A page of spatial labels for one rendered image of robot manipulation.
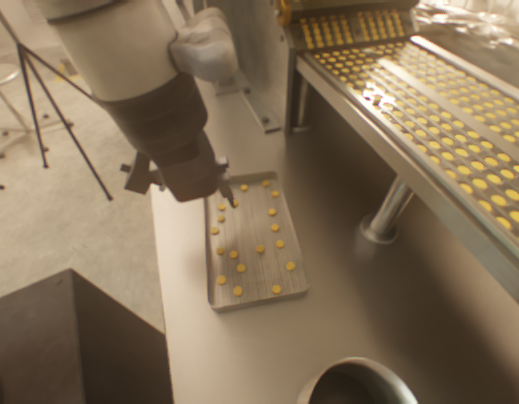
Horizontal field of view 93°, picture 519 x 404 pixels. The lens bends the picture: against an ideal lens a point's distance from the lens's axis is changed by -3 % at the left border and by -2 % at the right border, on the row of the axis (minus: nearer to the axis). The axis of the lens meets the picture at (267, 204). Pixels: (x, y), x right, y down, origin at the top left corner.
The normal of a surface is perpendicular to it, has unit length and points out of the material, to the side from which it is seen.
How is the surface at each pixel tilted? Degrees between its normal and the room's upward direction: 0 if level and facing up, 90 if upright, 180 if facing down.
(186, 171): 71
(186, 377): 0
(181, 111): 84
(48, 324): 0
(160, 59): 84
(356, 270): 0
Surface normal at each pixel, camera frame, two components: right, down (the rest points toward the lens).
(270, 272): -0.01, -0.62
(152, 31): 0.85, 0.22
